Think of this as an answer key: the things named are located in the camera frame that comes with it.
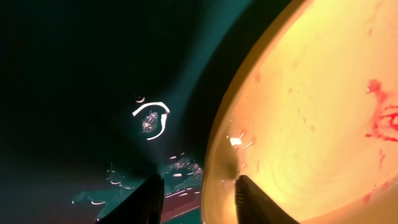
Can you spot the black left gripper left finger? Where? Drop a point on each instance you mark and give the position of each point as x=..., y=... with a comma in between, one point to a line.
x=143, y=206

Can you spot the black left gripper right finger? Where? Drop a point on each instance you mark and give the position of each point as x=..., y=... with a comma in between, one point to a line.
x=254, y=206

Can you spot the teal plastic tray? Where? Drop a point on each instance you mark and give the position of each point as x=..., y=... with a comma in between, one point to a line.
x=96, y=96

